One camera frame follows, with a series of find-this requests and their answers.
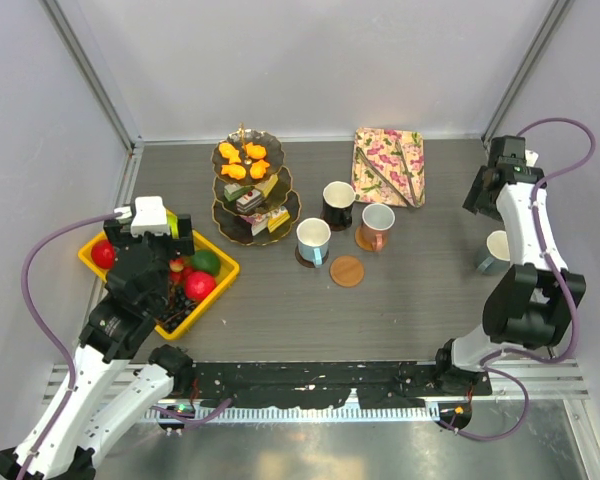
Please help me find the grey mug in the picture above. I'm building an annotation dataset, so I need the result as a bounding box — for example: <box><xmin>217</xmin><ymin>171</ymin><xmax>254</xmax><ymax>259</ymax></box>
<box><xmin>474</xmin><ymin>230</ymin><xmax>510</xmax><ymax>275</ymax></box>

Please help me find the chocolate cherry cake slice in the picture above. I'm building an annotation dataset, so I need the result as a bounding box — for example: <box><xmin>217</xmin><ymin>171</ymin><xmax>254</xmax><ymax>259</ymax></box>
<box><xmin>235</xmin><ymin>189</ymin><xmax>265</xmax><ymax>214</ymax></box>

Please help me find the orange fish pastry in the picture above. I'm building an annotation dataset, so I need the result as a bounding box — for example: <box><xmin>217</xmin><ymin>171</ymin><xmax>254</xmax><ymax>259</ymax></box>
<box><xmin>245</xmin><ymin>142</ymin><xmax>267</xmax><ymax>160</ymax></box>
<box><xmin>218</xmin><ymin>142</ymin><xmax>241</xmax><ymax>164</ymax></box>
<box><xmin>249</xmin><ymin>159</ymin><xmax>270</xmax><ymax>180</ymax></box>
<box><xmin>221</xmin><ymin>163</ymin><xmax>247</xmax><ymax>180</ymax></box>

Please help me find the floral rectangular tray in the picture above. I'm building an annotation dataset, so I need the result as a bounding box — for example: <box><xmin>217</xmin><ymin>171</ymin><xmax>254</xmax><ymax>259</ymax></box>
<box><xmin>351</xmin><ymin>127</ymin><xmax>426</xmax><ymax>208</ymax></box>

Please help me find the cream cake slice with kiwi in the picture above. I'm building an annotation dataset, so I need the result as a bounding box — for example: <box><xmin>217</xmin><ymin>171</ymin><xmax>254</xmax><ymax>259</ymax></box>
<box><xmin>257</xmin><ymin>174</ymin><xmax>278</xmax><ymax>198</ymax></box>

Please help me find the yellow triangle cake slice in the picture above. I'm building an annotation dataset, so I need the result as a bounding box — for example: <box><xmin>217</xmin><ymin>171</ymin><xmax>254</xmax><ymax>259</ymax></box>
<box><xmin>267</xmin><ymin>206</ymin><xmax>291</xmax><ymax>233</ymax></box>

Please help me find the pink mug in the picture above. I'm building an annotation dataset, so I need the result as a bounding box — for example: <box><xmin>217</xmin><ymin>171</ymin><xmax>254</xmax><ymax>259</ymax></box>
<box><xmin>355</xmin><ymin>203</ymin><xmax>395</xmax><ymax>252</ymax></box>

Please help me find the dark wooden coaster top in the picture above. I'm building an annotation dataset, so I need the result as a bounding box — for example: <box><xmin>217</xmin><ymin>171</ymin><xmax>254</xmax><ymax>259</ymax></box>
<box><xmin>294</xmin><ymin>248</ymin><xmax>329</xmax><ymax>269</ymax></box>

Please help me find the light blue mug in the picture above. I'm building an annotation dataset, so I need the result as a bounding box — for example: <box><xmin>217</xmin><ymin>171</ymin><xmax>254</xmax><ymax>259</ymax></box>
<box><xmin>296</xmin><ymin>218</ymin><xmax>331</xmax><ymax>268</ymax></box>

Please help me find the light wooden coaster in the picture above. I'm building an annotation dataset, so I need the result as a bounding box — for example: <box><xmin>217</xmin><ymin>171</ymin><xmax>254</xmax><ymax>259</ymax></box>
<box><xmin>355</xmin><ymin>236</ymin><xmax>376</xmax><ymax>252</ymax></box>

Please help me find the black mug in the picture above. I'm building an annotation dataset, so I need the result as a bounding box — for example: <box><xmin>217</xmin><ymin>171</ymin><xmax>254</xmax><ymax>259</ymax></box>
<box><xmin>321</xmin><ymin>181</ymin><xmax>355</xmax><ymax>225</ymax></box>

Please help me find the medium brown wooden coaster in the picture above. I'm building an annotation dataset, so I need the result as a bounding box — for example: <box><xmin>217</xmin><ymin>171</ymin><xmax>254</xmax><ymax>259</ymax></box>
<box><xmin>329</xmin><ymin>255</ymin><xmax>365</xmax><ymax>288</ymax></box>

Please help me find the round wooden coaster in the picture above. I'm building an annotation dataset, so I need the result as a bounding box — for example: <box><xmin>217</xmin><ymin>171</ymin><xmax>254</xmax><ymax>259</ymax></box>
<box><xmin>328</xmin><ymin>224</ymin><xmax>351</xmax><ymax>232</ymax></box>

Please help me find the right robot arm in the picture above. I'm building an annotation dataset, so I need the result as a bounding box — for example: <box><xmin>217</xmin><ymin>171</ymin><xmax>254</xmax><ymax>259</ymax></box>
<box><xmin>432</xmin><ymin>136</ymin><xmax>586</xmax><ymax>394</ymax></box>

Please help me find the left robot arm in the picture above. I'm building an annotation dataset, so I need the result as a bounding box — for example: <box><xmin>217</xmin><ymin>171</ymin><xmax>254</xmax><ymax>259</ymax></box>
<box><xmin>0</xmin><ymin>207</ymin><xmax>194</xmax><ymax>479</ymax></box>

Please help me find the red lychee strawberry bunch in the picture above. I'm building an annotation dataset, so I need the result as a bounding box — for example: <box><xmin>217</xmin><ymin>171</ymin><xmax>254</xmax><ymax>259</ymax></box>
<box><xmin>169</xmin><ymin>256</ymin><xmax>193</xmax><ymax>286</ymax></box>

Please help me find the green yellow pear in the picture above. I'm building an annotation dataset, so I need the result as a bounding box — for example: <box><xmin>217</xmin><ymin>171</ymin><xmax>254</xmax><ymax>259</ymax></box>
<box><xmin>167</xmin><ymin>211</ymin><xmax>179</xmax><ymax>238</ymax></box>

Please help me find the red apple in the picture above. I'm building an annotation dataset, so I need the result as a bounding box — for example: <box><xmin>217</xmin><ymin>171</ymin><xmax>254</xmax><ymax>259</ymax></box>
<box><xmin>90</xmin><ymin>239</ymin><xmax>116</xmax><ymax>270</ymax></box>

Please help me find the green lime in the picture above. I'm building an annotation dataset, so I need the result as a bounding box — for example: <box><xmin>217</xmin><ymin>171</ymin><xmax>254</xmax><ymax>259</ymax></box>
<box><xmin>190</xmin><ymin>249</ymin><xmax>221</xmax><ymax>276</ymax></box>

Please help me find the red pomegranate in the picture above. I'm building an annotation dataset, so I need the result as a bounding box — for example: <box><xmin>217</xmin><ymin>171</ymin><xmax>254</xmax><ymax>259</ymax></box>
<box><xmin>184</xmin><ymin>271</ymin><xmax>216</xmax><ymax>302</ymax></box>

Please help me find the dark blue grape bunch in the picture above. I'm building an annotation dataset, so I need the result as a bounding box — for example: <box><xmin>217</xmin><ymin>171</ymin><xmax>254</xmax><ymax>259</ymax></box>
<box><xmin>156</xmin><ymin>285</ymin><xmax>199</xmax><ymax>334</ymax></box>

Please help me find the yellow plastic fruit tray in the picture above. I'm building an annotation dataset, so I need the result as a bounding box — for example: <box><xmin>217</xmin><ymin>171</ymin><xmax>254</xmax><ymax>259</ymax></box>
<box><xmin>77</xmin><ymin>227</ymin><xmax>241</xmax><ymax>342</ymax></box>

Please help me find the three-tier black gold stand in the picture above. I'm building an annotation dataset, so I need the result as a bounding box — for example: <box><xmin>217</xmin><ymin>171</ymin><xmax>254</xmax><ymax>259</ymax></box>
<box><xmin>211</xmin><ymin>125</ymin><xmax>301</xmax><ymax>246</ymax></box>

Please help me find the green matcha cake slice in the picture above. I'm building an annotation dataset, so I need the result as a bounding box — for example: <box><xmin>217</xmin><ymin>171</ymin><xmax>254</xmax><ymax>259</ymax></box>
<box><xmin>223</xmin><ymin>183</ymin><xmax>249</xmax><ymax>202</ymax></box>

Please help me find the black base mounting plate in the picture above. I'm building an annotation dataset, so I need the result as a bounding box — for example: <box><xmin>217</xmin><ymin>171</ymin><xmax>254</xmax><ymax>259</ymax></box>
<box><xmin>191</xmin><ymin>361</ymin><xmax>492</xmax><ymax>410</ymax></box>

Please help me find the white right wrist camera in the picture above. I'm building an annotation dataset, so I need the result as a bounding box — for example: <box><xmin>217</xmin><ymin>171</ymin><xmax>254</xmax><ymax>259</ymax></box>
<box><xmin>525</xmin><ymin>150</ymin><xmax>539</xmax><ymax>167</ymax></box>

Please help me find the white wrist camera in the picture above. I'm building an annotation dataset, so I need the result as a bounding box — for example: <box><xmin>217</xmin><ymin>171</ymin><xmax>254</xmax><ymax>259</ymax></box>
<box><xmin>525</xmin><ymin>150</ymin><xmax>539</xmax><ymax>167</ymax></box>
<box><xmin>113</xmin><ymin>196</ymin><xmax>171</xmax><ymax>237</ymax></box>

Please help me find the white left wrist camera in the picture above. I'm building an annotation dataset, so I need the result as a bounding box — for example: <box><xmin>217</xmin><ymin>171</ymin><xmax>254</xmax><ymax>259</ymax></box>
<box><xmin>113</xmin><ymin>196</ymin><xmax>171</xmax><ymax>237</ymax></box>

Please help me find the white slotted cable duct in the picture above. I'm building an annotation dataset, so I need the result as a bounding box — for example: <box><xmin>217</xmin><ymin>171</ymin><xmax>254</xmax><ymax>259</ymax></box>
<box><xmin>139</xmin><ymin>402</ymin><xmax>440</xmax><ymax>421</ymax></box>

